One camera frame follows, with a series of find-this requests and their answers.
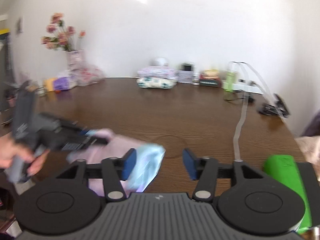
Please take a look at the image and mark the pink blue purple mesh garment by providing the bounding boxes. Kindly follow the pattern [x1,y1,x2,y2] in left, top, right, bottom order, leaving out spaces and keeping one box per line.
[67,128,165,196]

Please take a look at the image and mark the person's left hand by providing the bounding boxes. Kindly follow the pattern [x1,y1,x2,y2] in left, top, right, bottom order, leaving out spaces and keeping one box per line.
[0,133,50,176]

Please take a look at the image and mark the yellow box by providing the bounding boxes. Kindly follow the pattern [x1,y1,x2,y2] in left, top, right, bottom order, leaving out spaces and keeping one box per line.
[43,77,56,92]

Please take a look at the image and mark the purple tissue pack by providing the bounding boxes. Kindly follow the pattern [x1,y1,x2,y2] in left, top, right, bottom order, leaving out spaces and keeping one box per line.
[53,76,77,91]

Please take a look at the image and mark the patterned plastic bag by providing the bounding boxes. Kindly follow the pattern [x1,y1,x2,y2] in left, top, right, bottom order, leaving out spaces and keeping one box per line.
[57,63,105,86]

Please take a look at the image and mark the green cylindrical case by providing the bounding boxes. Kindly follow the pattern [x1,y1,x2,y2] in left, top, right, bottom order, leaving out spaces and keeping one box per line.
[263,154,312,235]

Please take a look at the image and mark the white teal floral folded cloth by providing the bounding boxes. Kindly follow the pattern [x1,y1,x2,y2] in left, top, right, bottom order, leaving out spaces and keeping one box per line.
[137,77,176,89]

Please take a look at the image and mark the green liquid bottle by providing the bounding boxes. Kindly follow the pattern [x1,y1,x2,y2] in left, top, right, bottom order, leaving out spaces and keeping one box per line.
[223,61,236,92]

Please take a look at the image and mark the dark green labelled box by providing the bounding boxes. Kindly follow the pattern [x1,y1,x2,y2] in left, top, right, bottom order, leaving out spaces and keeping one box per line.
[199,78,222,88]

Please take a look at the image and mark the white power strip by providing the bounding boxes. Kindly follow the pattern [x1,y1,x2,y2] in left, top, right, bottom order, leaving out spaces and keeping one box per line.
[233,83,263,94]

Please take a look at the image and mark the pink floral folded cloth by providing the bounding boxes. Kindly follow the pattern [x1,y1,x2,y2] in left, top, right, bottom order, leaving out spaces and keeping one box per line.
[137,66,177,80]

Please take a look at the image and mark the white decorated box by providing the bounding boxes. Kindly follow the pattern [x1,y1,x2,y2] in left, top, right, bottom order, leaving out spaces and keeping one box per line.
[177,70,194,84]

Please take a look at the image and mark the pink artificial flowers in vase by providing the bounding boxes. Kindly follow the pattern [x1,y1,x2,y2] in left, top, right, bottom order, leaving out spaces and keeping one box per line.
[41,12,86,71]

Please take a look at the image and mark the white round lamp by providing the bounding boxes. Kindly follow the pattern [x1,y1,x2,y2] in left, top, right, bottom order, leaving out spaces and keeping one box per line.
[151,57,169,67]

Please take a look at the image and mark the white charging cable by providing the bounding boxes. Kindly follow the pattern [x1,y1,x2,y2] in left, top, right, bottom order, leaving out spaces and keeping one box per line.
[231,61,288,161]

